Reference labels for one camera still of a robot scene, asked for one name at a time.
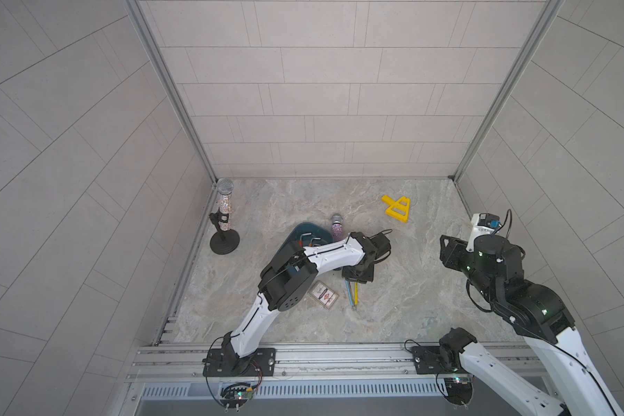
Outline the red hex key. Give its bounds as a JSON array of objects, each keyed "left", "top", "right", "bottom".
[{"left": 299, "top": 232, "right": 313, "bottom": 247}]

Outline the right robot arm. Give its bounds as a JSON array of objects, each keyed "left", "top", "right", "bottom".
[{"left": 440, "top": 234, "right": 623, "bottom": 415}]

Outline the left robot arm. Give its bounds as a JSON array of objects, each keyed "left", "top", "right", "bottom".
[{"left": 221, "top": 229, "right": 391, "bottom": 373}]

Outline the small card box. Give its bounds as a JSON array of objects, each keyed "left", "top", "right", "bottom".
[{"left": 309, "top": 282, "right": 339, "bottom": 310}]

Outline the teal plastic storage box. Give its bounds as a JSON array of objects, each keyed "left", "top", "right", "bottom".
[{"left": 279, "top": 222, "right": 333, "bottom": 251}]

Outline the purple glitter microphone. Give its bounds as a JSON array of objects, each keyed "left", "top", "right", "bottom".
[{"left": 331, "top": 213, "right": 344, "bottom": 242}]

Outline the right circuit board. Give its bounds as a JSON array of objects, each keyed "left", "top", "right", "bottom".
[{"left": 443, "top": 376, "right": 474, "bottom": 407}]

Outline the circuit board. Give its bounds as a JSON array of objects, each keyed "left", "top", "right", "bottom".
[
  {"left": 219, "top": 382, "right": 258, "bottom": 412},
  {"left": 443, "top": 376, "right": 474, "bottom": 407}
]

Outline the black microphone stand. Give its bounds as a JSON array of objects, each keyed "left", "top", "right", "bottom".
[{"left": 209, "top": 211, "right": 240, "bottom": 255}]

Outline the glitter microphone on stand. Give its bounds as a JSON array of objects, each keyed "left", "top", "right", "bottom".
[{"left": 217, "top": 178, "right": 234, "bottom": 232}]

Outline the left circuit board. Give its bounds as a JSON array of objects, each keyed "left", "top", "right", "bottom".
[{"left": 219, "top": 382, "right": 258, "bottom": 412}]

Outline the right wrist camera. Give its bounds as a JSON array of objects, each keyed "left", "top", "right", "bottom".
[{"left": 466, "top": 213, "right": 502, "bottom": 252}]

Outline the yellow plastic bracket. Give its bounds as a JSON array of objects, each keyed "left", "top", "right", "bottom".
[{"left": 381, "top": 195, "right": 411, "bottom": 224}]

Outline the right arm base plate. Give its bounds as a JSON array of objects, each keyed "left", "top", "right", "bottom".
[{"left": 410, "top": 345, "right": 462, "bottom": 375}]

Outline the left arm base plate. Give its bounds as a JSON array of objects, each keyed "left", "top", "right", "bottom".
[{"left": 203, "top": 348, "right": 277, "bottom": 378}]

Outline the aluminium front rail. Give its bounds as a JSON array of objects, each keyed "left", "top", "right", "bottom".
[{"left": 127, "top": 340, "right": 560, "bottom": 386}]

